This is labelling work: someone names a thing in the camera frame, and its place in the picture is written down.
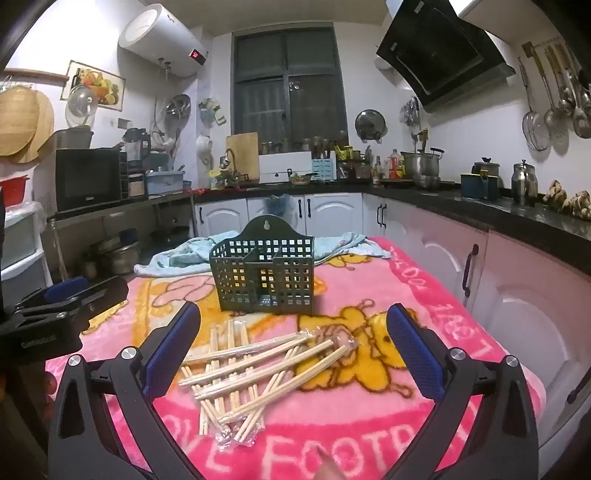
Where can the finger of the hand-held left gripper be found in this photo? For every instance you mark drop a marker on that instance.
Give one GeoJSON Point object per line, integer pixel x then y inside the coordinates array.
{"type": "Point", "coordinates": [106, 293]}
{"type": "Point", "coordinates": [67, 287]}

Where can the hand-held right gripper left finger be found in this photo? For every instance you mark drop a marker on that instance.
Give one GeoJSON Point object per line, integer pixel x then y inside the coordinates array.
{"type": "Point", "coordinates": [173, 350]}

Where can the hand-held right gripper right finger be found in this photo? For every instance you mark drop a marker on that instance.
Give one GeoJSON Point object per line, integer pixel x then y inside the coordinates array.
{"type": "Point", "coordinates": [413, 350]}

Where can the pile of wooden chopsticks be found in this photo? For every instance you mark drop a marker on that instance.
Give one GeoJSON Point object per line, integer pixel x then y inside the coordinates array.
{"type": "Point", "coordinates": [240, 374]}

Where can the green plastic utensil basket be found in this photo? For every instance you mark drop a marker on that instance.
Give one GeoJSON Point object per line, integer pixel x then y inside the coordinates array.
{"type": "Point", "coordinates": [240, 277]}

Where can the bunch of hanging kitchen utensils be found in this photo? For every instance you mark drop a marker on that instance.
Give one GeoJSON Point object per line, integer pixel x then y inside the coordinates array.
{"type": "Point", "coordinates": [412, 115]}

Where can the large steel pot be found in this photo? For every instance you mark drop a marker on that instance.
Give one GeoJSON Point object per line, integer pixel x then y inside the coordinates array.
{"type": "Point", "coordinates": [120, 258]}

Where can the plastic drawer cabinet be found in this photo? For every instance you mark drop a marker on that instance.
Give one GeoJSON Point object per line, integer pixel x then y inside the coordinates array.
{"type": "Point", "coordinates": [21, 240]}

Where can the black wok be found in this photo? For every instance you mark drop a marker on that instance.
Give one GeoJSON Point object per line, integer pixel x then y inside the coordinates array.
{"type": "Point", "coordinates": [173, 232]}

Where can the metal kitchen shelf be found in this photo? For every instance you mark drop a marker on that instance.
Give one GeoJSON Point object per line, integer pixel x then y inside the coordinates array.
{"type": "Point", "coordinates": [138, 204]}

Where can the light blue printed blanket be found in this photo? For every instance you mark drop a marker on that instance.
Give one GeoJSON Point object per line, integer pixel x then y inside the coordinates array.
{"type": "Point", "coordinates": [194, 254]}

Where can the pink printed blanket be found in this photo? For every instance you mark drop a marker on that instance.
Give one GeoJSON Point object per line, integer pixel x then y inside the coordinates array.
{"type": "Point", "coordinates": [346, 429]}

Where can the black microwave oven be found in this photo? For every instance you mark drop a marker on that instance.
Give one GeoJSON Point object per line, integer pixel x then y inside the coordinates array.
{"type": "Point", "coordinates": [85, 177]}

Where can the red plastic basin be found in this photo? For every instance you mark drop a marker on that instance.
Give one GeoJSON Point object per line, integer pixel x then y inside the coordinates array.
{"type": "Point", "coordinates": [14, 189]}

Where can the small black shelf rack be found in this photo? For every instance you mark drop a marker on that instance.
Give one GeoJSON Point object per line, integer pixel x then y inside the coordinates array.
{"type": "Point", "coordinates": [133, 180]}

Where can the blue dish tray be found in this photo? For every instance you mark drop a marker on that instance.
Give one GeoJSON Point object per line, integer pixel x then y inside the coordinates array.
{"type": "Point", "coordinates": [164, 182]}

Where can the white kitchen cabinets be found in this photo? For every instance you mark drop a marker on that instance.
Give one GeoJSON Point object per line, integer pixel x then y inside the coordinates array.
{"type": "Point", "coordinates": [221, 217]}

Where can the black blender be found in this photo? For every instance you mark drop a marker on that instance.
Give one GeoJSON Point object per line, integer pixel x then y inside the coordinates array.
{"type": "Point", "coordinates": [136, 147]}

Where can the grey pot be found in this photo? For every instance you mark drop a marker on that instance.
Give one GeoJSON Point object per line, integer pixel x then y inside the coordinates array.
{"type": "Point", "coordinates": [71, 137]}

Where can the black stone countertop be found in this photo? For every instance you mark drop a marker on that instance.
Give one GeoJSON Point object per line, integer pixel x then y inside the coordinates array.
{"type": "Point", "coordinates": [461, 205]}

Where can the round wooden board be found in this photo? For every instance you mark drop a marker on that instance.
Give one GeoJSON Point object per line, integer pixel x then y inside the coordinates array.
{"type": "Point", "coordinates": [46, 124]}

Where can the kitchen faucet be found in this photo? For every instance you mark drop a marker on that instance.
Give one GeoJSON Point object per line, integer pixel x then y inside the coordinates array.
{"type": "Point", "coordinates": [233, 175]}

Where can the white hanging jug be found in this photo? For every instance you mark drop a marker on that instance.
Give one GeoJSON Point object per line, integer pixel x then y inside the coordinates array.
{"type": "Point", "coordinates": [203, 148]}

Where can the blue pot with lid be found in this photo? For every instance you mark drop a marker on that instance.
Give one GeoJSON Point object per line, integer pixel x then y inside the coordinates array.
{"type": "Point", "coordinates": [480, 187]}

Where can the blue plastic bag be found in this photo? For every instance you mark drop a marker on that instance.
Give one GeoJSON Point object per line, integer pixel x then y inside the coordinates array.
{"type": "Point", "coordinates": [281, 205]}

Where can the steel stock pot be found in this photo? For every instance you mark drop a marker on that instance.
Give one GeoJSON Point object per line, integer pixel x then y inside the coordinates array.
{"type": "Point", "coordinates": [422, 168]}

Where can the glass pot lid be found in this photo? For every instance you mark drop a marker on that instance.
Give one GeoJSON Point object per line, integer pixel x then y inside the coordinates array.
{"type": "Point", "coordinates": [81, 104]}

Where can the red label sauce bottle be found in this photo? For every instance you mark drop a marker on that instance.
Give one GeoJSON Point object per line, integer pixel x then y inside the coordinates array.
{"type": "Point", "coordinates": [395, 167]}

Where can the wooden cutting board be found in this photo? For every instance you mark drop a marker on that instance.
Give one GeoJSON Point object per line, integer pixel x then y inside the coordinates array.
{"type": "Point", "coordinates": [244, 154]}

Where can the hanging steel bowl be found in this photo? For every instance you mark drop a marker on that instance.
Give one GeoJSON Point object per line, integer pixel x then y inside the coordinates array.
{"type": "Point", "coordinates": [179, 105]}

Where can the blue knife block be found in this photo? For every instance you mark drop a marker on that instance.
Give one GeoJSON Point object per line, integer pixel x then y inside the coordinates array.
{"type": "Point", "coordinates": [323, 170]}

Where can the pan with food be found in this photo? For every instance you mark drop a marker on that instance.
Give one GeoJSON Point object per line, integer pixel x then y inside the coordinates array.
{"type": "Point", "coordinates": [300, 179]}

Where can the hanging packet bundle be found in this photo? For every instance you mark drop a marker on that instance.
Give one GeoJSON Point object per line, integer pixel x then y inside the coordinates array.
{"type": "Point", "coordinates": [212, 110]}

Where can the white countertop box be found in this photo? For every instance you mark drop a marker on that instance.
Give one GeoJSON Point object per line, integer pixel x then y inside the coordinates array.
{"type": "Point", "coordinates": [284, 166]}

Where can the pile of ginger roots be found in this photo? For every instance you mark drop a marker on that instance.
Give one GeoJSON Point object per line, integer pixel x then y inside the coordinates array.
{"type": "Point", "coordinates": [577, 203]}

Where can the row of glass jars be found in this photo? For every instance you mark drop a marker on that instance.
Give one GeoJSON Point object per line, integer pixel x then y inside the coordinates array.
{"type": "Point", "coordinates": [277, 147]}

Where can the row of hanging steel ladles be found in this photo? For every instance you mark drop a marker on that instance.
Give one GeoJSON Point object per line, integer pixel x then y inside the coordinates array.
{"type": "Point", "coordinates": [535, 129]}

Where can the white water heater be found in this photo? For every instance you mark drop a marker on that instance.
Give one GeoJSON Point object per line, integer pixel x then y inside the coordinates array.
{"type": "Point", "coordinates": [157, 37]}

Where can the dark framed window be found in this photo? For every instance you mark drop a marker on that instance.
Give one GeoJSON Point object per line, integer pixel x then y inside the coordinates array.
{"type": "Point", "coordinates": [286, 83]}

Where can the black range hood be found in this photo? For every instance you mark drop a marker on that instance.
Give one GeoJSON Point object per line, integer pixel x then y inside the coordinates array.
{"type": "Point", "coordinates": [438, 50]}

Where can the wall socket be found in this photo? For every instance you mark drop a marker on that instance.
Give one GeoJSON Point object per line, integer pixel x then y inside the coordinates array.
{"type": "Point", "coordinates": [123, 123]}

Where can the fruit wall poster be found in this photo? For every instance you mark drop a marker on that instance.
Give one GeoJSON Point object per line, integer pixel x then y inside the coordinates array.
{"type": "Point", "coordinates": [99, 85]}

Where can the wooden wall shelf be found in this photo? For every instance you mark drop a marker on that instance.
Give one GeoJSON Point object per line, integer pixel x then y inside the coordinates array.
{"type": "Point", "coordinates": [34, 74]}

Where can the dark wall-hung pot lid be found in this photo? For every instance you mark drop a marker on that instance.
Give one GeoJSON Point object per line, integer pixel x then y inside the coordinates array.
{"type": "Point", "coordinates": [369, 123]}

